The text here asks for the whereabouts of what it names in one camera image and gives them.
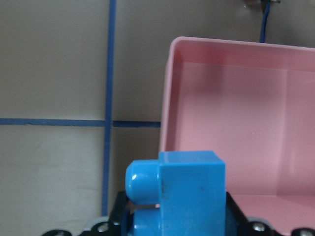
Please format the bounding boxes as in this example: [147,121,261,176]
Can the blue toy block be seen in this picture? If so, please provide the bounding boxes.
[125,151,226,236]

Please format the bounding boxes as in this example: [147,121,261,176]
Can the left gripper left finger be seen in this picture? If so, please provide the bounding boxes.
[83,191,133,236]

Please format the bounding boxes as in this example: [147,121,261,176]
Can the pink plastic box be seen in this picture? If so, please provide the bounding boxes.
[159,37,315,235]

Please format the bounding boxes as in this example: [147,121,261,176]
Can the brown paper table cover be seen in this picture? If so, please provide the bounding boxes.
[0,0,315,236]

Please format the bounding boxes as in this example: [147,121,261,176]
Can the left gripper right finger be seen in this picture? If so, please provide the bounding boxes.
[225,192,277,236]

